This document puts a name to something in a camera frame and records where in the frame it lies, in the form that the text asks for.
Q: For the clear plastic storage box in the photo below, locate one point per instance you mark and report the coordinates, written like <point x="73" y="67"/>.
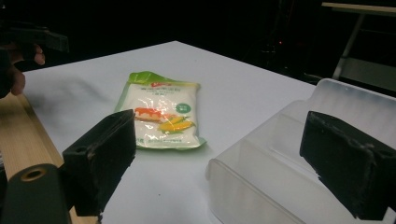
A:
<point x="267" y="168"/>

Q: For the green and white powder packet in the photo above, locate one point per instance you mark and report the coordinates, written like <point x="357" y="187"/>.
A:
<point x="165" y="105"/>

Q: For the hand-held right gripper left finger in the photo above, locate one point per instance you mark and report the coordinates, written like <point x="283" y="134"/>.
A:
<point x="102" y="155"/>

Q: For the grey metal frame table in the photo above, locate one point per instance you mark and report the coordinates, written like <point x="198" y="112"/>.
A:
<point x="367" y="67"/>

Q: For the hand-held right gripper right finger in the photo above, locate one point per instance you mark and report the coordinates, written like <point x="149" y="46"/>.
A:
<point x="348" y="155"/>

